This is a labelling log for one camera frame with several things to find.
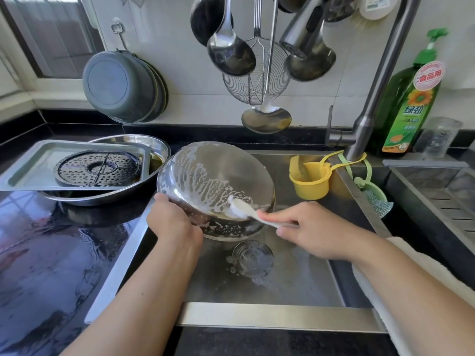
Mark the steel soup ladle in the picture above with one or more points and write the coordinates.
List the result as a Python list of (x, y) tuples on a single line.
[(231, 54)]

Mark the person's right hand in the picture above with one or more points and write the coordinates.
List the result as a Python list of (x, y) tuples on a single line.
[(319, 230)]

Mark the white dish brush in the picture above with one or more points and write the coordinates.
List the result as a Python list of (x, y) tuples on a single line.
[(378, 5)]

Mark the hanging steel ladles and skimmer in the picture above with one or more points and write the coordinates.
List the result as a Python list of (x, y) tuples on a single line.
[(206, 18)]

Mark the dark green hanging basin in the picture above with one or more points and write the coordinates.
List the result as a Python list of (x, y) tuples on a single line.
[(163, 91)]

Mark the person's left hand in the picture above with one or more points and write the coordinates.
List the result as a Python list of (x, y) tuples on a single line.
[(174, 222)]

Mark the grey hanging basin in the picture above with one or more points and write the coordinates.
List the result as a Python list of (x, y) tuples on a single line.
[(119, 86)]

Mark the black round steamer rack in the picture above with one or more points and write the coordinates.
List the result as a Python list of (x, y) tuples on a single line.
[(98, 169)]

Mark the steel sink drain tray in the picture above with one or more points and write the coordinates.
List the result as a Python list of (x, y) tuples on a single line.
[(445, 207)]

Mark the clear plastic cup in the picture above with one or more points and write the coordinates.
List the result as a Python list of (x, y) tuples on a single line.
[(439, 137)]

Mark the steel gooseneck faucet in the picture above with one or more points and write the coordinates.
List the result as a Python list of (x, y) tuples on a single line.
[(386, 77)]

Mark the white dish rag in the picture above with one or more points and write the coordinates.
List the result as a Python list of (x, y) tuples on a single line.
[(430, 278)]

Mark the round steel pan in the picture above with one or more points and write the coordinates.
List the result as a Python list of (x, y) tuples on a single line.
[(215, 181)]

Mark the steel wall hook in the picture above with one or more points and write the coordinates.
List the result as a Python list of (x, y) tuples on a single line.
[(119, 33)]

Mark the green dish soap bottle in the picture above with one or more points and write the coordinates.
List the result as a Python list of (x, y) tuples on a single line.
[(412, 107)]

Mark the green hanging sponge holder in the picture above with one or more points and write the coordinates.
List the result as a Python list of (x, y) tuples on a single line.
[(375, 196)]

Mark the rectangular steel tray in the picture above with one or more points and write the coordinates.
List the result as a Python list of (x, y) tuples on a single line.
[(30, 166)]

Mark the person's right forearm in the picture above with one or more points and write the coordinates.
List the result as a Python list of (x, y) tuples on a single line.
[(415, 300)]

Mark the yellow hanging sink cup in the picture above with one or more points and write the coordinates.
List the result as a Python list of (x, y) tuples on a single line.
[(310, 181)]

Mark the white cleaning brush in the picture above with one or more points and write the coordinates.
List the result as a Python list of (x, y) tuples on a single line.
[(241, 209)]

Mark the person's left forearm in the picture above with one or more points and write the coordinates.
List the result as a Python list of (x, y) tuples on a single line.
[(130, 315)]

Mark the round steel basin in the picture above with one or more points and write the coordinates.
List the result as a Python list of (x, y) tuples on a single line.
[(161, 153)]

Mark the stainless steel sink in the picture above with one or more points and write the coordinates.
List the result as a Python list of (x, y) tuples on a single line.
[(133, 263)]

